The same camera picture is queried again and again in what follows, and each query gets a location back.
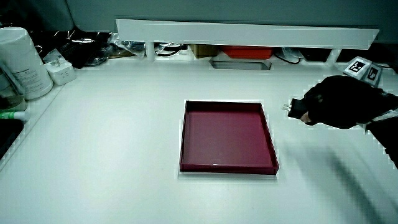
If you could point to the person's right hand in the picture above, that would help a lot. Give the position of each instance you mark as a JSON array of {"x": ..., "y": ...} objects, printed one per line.
[{"x": 342, "y": 102}]

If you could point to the black charger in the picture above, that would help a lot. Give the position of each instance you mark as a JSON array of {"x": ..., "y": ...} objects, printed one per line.
[{"x": 297, "y": 108}]

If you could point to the person's right forearm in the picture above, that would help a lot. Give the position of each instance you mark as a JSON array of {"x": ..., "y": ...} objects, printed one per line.
[{"x": 387, "y": 137}]

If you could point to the white desk shelf riser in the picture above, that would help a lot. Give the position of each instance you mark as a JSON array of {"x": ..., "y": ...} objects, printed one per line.
[{"x": 248, "y": 34}]

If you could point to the white desk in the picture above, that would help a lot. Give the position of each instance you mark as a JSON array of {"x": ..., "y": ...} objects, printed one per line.
[{"x": 93, "y": 155}]

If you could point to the orange box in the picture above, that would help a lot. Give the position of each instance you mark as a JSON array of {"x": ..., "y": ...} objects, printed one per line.
[{"x": 248, "y": 52}]

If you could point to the dark red tray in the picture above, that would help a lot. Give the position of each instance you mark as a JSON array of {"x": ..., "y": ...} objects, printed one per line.
[{"x": 228, "y": 137}]

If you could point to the brown cardboard box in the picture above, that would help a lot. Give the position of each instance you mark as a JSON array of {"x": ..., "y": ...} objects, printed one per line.
[{"x": 203, "y": 50}]

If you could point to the clear plastic bag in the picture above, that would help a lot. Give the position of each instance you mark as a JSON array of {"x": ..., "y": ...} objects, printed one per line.
[{"x": 130, "y": 46}]

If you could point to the black plastic bag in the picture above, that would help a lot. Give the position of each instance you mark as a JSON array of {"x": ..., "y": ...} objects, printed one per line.
[{"x": 77, "y": 46}]

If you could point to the white plug adapter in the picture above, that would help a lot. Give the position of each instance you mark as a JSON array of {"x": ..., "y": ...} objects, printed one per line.
[{"x": 61, "y": 72}]

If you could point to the white cylindrical canister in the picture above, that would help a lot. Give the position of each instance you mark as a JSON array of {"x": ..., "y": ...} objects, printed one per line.
[{"x": 23, "y": 62}]

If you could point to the green and white tube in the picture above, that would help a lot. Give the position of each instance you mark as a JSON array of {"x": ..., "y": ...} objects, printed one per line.
[{"x": 14, "y": 115}]

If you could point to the black bin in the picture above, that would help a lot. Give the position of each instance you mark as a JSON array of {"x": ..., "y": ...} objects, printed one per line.
[{"x": 7, "y": 133}]

